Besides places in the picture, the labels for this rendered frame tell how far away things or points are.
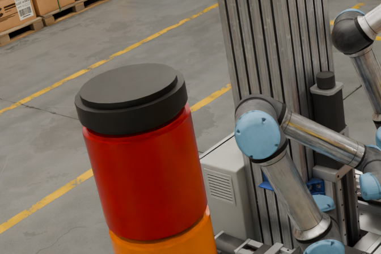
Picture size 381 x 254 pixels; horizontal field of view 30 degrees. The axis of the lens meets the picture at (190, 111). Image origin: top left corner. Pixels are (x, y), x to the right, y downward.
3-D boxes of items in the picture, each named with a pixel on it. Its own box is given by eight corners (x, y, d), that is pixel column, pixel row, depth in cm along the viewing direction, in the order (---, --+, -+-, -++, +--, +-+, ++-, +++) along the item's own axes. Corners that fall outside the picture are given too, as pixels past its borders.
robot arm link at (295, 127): (227, 108, 210) (370, 174, 217) (227, 124, 200) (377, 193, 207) (245, 75, 205) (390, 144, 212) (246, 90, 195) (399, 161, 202)
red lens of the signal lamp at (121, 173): (152, 256, 31) (127, 150, 29) (86, 221, 35) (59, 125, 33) (229, 202, 34) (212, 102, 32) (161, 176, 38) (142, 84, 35)
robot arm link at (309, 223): (346, 237, 214) (265, 89, 195) (354, 267, 200) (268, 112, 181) (309, 252, 217) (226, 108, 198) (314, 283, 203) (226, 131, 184)
